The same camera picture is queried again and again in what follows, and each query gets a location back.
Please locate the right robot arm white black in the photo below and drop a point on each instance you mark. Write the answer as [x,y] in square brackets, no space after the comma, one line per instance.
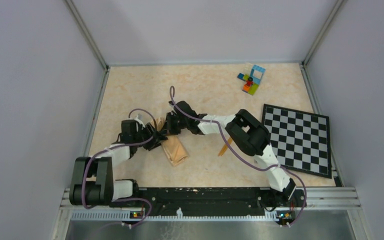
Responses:
[249,135]

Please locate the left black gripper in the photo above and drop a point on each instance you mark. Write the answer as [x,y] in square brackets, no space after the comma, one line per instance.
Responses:
[158,138]

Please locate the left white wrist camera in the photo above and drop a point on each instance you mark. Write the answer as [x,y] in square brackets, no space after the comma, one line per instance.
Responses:
[139,119]

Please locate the black white checkerboard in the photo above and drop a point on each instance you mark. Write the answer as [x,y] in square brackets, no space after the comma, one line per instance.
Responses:
[300,140]

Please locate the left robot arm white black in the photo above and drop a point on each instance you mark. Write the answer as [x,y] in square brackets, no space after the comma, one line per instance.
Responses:
[92,182]

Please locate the aluminium frame profile front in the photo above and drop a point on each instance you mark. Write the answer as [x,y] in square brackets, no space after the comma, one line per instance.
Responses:
[315,198]

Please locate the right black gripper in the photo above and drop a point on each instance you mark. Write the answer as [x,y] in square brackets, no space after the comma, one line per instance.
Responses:
[169,126]

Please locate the orange plastic spoon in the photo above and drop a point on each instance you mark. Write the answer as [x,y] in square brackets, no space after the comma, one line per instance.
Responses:
[225,147]

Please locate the colourful toy brick model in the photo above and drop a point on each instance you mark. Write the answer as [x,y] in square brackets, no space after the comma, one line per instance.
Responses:
[252,77]

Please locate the peach cloth napkin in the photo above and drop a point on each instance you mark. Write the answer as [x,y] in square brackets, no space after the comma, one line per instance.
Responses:
[172,146]

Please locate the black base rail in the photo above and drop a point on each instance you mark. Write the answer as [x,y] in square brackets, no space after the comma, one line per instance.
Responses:
[211,201]

